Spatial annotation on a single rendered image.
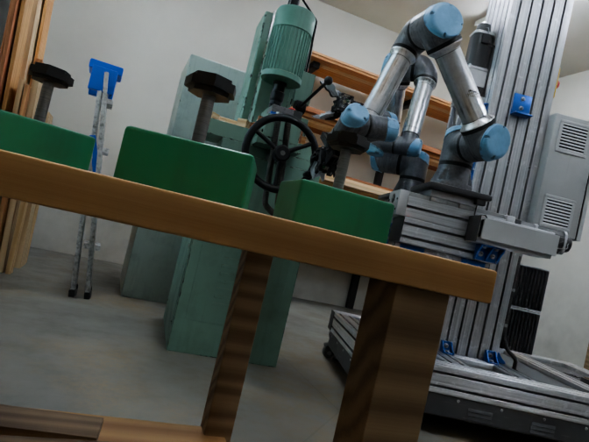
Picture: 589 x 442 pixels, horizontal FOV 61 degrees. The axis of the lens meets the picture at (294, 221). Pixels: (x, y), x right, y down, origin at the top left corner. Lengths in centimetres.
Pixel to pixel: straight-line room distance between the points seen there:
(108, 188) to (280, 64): 191
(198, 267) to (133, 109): 263
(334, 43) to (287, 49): 279
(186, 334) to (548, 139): 159
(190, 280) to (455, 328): 104
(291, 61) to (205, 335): 116
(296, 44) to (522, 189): 109
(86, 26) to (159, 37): 56
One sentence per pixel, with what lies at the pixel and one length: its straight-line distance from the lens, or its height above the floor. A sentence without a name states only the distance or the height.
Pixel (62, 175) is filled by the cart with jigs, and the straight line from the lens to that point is 30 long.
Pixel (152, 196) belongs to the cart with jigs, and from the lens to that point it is 30.
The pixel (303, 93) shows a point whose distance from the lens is 245.
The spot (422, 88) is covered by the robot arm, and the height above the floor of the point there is 126.
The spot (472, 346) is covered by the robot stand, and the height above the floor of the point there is 27.
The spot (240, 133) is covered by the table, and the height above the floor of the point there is 87.
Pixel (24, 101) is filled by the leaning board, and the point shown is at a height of 90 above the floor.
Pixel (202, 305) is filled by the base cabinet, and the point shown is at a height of 19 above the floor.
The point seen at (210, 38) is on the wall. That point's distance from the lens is 463.
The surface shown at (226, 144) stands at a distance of 198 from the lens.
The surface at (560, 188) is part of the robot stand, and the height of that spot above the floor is 95.
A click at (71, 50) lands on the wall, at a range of 452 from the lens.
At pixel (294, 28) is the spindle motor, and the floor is 137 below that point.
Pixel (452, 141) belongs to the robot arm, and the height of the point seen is 98.
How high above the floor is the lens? 52
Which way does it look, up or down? 2 degrees up
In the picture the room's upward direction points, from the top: 13 degrees clockwise
